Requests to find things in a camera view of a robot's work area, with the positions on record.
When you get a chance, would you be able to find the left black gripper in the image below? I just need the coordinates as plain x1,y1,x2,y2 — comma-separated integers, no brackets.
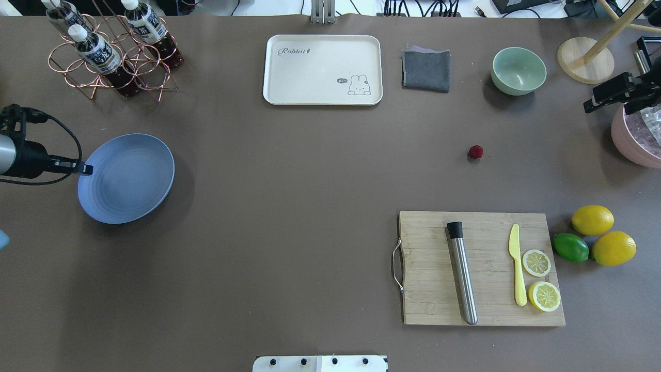
1,104,93,179

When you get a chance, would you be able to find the dark tea bottle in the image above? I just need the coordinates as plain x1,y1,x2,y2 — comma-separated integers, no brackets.
41,1,95,38
121,1,184,70
68,24,141,97

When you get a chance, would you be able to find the dark tea bottle back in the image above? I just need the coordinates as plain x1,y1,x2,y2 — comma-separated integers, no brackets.
41,1,95,38

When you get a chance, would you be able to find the cream rabbit tray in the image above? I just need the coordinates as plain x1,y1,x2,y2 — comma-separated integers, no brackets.
262,35,383,106

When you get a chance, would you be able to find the yellow lemon near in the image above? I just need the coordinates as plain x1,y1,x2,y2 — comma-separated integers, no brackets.
592,231,637,266

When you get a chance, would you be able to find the steel muddler black cap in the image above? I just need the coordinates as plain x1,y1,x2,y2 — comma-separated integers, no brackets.
447,221,479,326

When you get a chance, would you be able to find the lemon half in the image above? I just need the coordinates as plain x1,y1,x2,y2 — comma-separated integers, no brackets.
527,281,561,312
522,249,552,277

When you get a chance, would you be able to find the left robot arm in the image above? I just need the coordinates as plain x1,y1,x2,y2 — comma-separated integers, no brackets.
1,104,93,186

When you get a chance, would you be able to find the red strawberry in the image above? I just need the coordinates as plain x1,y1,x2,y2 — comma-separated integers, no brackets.
467,145,484,160

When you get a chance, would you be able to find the lemon half right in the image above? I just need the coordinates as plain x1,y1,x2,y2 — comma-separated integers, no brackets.
527,281,561,312

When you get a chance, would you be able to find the dark tea bottle front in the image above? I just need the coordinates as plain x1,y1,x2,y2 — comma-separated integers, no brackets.
68,24,141,97

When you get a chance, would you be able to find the green lime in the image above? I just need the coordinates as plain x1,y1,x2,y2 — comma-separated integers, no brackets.
553,233,589,263

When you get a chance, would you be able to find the grey folded cloth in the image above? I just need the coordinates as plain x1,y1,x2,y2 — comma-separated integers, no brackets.
401,45,452,94

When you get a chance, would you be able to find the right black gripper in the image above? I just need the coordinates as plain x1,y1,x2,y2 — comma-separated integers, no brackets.
584,61,660,115

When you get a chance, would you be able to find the wooden cutting board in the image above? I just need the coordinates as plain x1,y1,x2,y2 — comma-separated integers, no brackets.
397,210,565,327

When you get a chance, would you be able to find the yellow plastic knife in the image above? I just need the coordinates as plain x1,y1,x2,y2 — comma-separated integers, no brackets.
508,223,527,306

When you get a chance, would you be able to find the green bowl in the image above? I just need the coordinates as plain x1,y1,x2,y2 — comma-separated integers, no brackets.
491,47,547,96

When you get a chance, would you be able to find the lemon half left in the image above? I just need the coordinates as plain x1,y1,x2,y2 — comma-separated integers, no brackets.
522,249,552,277

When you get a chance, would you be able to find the copper wire bottle rack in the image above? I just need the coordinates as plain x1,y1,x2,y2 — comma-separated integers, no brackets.
43,1,184,101

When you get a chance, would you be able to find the blue plate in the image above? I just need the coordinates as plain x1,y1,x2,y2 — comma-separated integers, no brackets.
77,133,175,224

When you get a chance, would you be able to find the pink bowl with ice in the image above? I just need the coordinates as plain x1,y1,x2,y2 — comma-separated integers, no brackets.
611,106,660,168

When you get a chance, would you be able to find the white mounting plate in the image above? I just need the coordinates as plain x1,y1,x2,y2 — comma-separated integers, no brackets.
252,354,389,371

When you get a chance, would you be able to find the dark tea bottle middle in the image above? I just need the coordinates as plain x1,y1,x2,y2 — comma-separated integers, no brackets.
121,1,184,70

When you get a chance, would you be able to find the aluminium frame post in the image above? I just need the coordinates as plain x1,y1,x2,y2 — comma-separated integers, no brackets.
311,0,337,24

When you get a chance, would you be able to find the wooden cup tree stand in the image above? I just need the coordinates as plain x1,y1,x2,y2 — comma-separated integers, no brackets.
557,1,660,85

